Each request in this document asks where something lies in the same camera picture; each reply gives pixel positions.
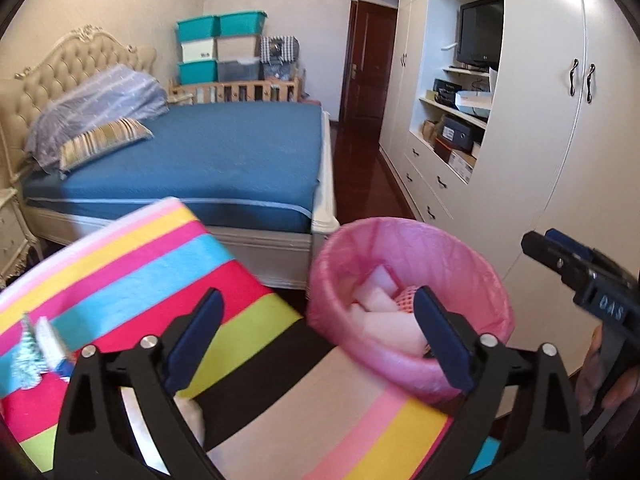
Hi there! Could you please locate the checkered bag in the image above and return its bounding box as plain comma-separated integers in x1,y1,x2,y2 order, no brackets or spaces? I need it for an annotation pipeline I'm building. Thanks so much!
260,36,301,65

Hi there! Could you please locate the white foam block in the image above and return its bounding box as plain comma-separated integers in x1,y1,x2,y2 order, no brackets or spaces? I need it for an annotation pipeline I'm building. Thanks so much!
350,305,435,357
356,265,401,311

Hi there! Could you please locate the cream nightstand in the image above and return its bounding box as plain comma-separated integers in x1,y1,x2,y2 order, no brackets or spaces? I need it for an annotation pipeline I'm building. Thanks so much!
0,187,43,288

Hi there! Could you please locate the grey clear storage box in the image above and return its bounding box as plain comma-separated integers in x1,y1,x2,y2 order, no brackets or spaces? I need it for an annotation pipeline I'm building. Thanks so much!
217,58,262,82

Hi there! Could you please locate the white brush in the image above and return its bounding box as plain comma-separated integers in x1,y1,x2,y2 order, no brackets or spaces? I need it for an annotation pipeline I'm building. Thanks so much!
35,316,75,380

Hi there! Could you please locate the small frosted toy tree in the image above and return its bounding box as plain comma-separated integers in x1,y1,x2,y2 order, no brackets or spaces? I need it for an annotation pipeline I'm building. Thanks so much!
10,312,47,391

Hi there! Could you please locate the cream tufted-headboard bed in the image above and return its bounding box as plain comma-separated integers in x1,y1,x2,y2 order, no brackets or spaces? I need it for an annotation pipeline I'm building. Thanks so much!
0,24,341,291

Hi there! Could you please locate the wooden crib rail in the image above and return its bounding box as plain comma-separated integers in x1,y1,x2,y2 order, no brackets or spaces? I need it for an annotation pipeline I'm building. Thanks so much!
167,76,306,106

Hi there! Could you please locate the blue-grey patterned duvet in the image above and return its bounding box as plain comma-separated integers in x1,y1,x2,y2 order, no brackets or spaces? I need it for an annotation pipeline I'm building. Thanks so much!
25,65,170,171

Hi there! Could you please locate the black television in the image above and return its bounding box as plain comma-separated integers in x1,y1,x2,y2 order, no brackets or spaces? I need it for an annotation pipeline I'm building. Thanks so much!
457,0,505,70

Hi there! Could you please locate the dark patterned bag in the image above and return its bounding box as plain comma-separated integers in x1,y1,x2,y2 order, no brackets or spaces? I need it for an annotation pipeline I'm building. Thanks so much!
262,62,298,81

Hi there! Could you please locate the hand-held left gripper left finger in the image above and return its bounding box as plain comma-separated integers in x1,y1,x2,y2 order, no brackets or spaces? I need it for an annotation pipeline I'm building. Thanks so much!
52,287,226,480

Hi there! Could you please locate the person's right hand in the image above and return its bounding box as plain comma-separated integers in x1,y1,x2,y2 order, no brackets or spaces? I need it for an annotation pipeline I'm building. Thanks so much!
575,325,640,418

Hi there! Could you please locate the teal storage box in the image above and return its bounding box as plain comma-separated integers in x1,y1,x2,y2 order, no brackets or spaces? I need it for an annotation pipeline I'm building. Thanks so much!
176,16,221,43
178,60,219,86
218,10,268,37

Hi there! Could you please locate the blue plastic piece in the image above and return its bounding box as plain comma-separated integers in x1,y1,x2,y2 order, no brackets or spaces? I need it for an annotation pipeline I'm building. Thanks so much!
470,435,501,475

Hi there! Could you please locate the red foam net sleeve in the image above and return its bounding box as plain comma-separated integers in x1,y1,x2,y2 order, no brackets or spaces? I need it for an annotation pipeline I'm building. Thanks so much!
395,284,422,315

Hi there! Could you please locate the beige shoe box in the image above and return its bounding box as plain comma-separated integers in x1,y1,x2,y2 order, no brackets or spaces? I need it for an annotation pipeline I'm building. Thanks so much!
447,150,477,183

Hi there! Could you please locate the white wardrobe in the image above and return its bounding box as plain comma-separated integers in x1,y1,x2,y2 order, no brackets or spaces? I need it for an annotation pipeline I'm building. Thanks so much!
377,0,640,376

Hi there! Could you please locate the pink-bagged trash bin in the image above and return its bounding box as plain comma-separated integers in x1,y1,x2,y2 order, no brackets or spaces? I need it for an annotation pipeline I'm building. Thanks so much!
306,217,516,406

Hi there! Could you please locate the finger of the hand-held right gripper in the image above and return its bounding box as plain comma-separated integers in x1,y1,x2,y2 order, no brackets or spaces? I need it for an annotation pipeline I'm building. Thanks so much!
545,228,616,267
521,231,594,293

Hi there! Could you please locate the striped pillow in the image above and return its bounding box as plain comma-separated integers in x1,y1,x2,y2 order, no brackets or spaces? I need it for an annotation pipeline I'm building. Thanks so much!
59,118,155,173

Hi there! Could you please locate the brown wooden door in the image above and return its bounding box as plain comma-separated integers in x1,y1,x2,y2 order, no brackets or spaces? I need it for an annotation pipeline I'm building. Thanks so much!
340,0,398,133

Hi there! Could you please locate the beige storage box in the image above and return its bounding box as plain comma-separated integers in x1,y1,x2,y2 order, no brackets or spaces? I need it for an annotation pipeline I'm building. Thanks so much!
216,35,262,61

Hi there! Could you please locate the white storage box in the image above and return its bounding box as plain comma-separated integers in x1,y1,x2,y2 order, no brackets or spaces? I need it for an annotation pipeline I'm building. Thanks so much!
181,40,218,63

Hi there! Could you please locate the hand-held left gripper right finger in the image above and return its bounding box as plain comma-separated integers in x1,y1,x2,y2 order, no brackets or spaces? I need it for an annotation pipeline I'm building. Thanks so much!
414,285,586,480

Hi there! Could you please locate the blue bed cover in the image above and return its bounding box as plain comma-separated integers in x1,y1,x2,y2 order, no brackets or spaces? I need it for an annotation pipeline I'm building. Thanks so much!
22,102,323,233

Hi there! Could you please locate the colourful striped mat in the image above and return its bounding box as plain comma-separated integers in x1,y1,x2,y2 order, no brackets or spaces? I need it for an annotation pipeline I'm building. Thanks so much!
0,196,501,480

